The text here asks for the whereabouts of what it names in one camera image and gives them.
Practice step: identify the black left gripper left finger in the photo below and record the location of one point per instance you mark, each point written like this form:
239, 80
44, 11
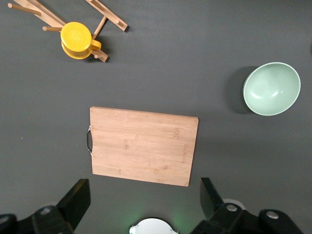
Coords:
73, 202

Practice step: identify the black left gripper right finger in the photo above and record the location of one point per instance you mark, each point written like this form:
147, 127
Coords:
212, 202

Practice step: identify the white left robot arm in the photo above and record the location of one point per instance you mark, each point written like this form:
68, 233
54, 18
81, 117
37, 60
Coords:
154, 226

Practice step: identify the wooden cutting board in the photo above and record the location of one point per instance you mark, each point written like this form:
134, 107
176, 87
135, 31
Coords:
143, 146

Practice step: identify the pale green bowl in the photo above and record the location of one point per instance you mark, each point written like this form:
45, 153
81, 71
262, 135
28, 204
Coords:
271, 89

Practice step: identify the yellow mug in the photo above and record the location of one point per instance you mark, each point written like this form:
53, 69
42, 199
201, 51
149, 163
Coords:
75, 40

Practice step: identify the wooden peg mug rack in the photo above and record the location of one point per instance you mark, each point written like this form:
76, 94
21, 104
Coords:
48, 17

